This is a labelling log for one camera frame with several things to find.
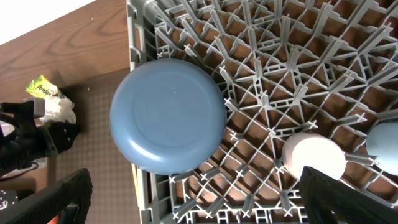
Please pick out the dark brown tray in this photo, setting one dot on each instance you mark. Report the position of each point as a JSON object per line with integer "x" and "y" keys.
{"x": 114, "y": 198}

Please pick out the light blue cup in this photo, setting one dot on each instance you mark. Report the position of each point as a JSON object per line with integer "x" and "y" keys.
{"x": 382, "y": 143}

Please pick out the yellow snack wrapper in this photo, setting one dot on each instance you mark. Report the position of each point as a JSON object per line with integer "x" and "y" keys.
{"x": 57, "y": 107}

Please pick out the orange carrot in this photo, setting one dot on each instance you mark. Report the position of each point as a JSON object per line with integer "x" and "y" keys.
{"x": 54, "y": 220}

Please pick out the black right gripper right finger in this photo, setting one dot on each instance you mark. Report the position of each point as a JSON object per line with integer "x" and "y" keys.
{"x": 326, "y": 201}

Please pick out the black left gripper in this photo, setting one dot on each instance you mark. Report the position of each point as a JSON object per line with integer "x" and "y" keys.
{"x": 27, "y": 141}

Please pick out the large blue plate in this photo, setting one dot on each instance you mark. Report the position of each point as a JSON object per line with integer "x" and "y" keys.
{"x": 167, "y": 116}

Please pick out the pink cup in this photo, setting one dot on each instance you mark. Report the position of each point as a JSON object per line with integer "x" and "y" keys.
{"x": 313, "y": 150}

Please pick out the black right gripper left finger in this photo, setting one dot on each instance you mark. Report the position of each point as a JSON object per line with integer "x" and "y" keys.
{"x": 70, "y": 197}

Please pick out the grey dishwasher rack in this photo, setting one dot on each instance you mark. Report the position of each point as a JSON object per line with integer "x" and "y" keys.
{"x": 328, "y": 67}

